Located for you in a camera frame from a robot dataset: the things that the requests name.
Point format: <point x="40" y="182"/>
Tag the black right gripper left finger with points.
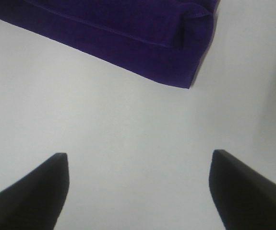
<point x="35" y="201"/>

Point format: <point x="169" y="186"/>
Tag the purple towel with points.
<point x="161" y="40"/>

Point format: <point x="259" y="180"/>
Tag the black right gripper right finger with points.
<point x="245" y="200"/>

